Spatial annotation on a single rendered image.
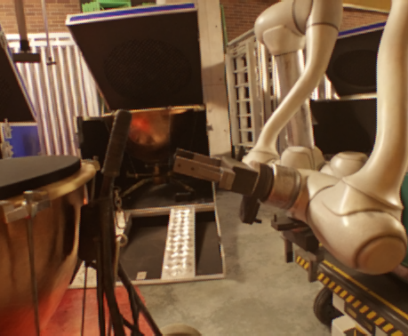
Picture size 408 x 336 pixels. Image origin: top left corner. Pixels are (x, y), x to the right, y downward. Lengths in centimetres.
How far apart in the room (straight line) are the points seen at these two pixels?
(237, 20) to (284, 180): 585
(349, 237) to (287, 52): 79
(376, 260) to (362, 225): 5
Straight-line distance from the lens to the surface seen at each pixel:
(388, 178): 50
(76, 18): 265
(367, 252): 46
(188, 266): 174
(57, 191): 51
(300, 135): 116
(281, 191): 58
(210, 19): 368
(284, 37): 111
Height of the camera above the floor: 87
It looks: 10 degrees down
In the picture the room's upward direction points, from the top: 5 degrees counter-clockwise
